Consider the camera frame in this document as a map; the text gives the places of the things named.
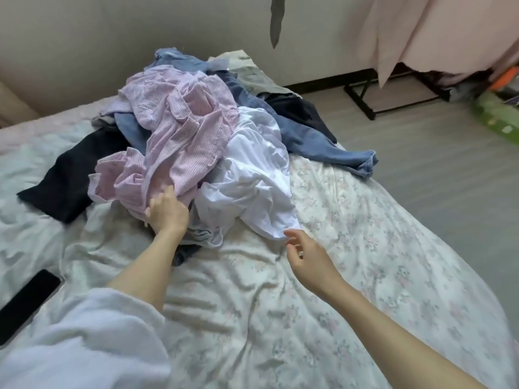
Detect person's right hand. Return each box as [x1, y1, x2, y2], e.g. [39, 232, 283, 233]
[284, 229, 345, 298]

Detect person's left hand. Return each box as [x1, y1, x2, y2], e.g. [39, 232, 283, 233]
[145, 184, 190, 239]

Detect pink striped shirt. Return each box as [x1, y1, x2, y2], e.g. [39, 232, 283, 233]
[88, 65, 241, 221]

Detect person's left forearm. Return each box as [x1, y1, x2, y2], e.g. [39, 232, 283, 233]
[106, 230, 184, 313]

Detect person's right forearm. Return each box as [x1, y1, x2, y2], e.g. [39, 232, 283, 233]
[328, 279, 481, 389]

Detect pale blue garment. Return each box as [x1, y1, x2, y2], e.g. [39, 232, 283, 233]
[187, 210, 224, 248]

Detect floral white bed cover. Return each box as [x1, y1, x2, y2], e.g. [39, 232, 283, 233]
[0, 117, 519, 389]

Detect white shirt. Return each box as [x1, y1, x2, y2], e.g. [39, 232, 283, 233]
[194, 106, 302, 240]

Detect dark navy garment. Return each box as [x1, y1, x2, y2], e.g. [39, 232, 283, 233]
[17, 127, 134, 224]
[259, 92, 339, 144]

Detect blue denim jeans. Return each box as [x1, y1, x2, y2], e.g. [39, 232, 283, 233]
[219, 71, 379, 179]

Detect pale pink blanket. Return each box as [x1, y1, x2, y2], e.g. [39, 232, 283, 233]
[0, 96, 122, 155]

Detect light blue denim garment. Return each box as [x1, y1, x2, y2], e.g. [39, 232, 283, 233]
[144, 47, 213, 75]

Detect grey beige garment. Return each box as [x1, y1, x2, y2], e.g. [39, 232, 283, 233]
[208, 49, 302, 98]

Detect white fleece sleeve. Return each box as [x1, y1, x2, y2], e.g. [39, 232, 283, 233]
[0, 287, 172, 389]

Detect black smartphone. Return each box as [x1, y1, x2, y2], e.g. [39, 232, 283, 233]
[0, 269, 62, 347]

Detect green patterned package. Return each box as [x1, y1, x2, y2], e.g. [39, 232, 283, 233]
[470, 90, 519, 137]

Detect pink hanging cloth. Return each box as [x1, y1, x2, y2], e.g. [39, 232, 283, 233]
[358, 0, 519, 89]

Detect orange object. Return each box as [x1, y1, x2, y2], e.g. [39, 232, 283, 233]
[488, 66, 519, 93]

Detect black metal rack frame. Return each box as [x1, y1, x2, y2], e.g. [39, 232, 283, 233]
[343, 64, 453, 120]

